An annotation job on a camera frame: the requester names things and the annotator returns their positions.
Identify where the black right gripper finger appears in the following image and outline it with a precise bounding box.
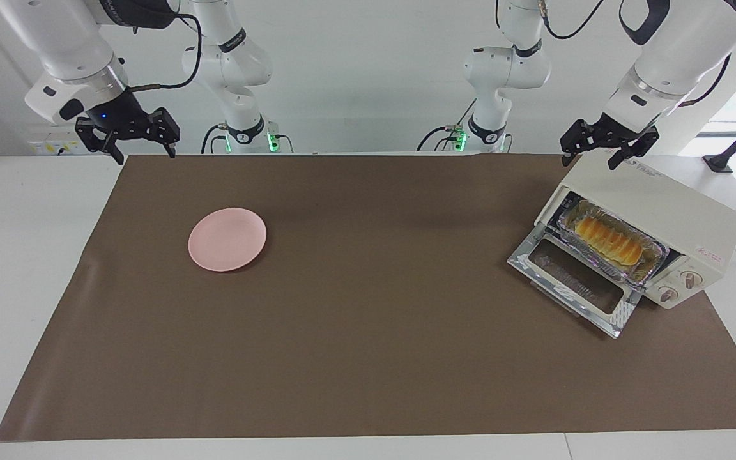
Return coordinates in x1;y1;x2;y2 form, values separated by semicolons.
75;120;125;165
144;107;181;158

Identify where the aluminium foil tray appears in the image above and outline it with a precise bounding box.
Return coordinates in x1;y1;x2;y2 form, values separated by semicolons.
558;198;669;287

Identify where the silver glass oven door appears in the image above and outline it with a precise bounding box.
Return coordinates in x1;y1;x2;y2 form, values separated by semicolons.
507;231;643;339

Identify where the white power strip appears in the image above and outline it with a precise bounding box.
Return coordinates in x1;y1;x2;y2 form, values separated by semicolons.
28;136;82;157

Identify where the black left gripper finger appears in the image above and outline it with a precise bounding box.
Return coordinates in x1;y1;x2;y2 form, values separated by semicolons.
561;119;599;167
608;126;659;170

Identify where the black left base cable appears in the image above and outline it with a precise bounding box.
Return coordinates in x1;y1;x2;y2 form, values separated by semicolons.
416;99;476;152

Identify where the pink round plate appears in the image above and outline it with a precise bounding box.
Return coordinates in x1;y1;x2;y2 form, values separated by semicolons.
188;208;268;273

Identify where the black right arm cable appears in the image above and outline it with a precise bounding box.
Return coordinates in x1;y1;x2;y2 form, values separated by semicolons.
128;13;204;93

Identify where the golden bread loaf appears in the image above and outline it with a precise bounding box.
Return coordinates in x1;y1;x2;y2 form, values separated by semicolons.
574;216;645;266

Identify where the cream toaster oven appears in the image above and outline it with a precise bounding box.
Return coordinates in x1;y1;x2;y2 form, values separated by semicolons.
534;152;736;311

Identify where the brown table mat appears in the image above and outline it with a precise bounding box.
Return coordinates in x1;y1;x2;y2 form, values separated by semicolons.
0;153;736;441

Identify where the black base cable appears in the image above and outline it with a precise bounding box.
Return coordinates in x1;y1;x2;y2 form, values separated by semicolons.
416;99;476;152
201;123;231;154

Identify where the black right base cable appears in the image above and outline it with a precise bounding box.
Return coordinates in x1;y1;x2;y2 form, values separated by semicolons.
201;123;231;154

